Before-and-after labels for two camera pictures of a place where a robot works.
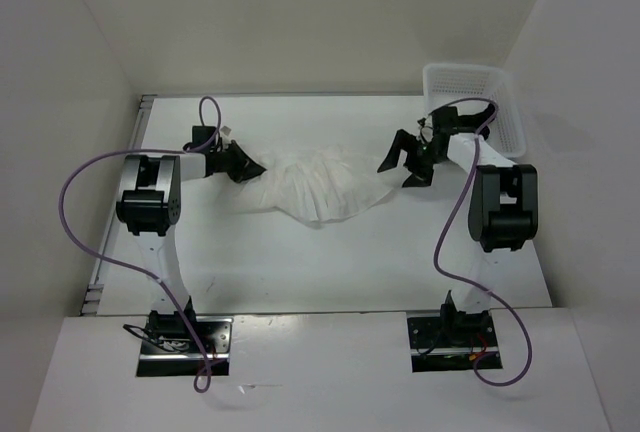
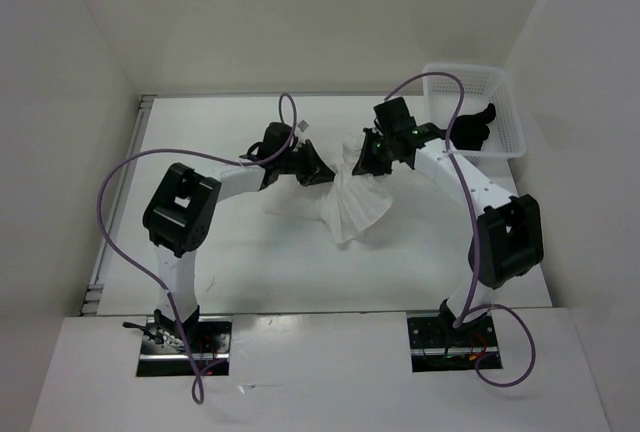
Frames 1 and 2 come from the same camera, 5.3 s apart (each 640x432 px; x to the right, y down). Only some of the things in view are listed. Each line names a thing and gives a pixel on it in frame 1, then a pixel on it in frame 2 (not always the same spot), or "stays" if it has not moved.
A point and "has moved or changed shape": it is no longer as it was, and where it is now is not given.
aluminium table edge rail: (118, 205) stays
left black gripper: (245, 167) -> (315, 170)
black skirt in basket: (472, 122) stays
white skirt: (312, 182) has moved or changed shape
